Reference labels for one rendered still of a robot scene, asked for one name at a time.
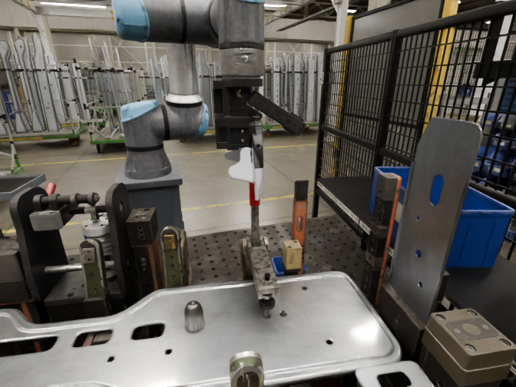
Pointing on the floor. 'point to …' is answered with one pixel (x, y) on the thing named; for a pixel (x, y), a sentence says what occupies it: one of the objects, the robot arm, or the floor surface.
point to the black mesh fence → (410, 106)
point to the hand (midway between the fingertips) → (254, 186)
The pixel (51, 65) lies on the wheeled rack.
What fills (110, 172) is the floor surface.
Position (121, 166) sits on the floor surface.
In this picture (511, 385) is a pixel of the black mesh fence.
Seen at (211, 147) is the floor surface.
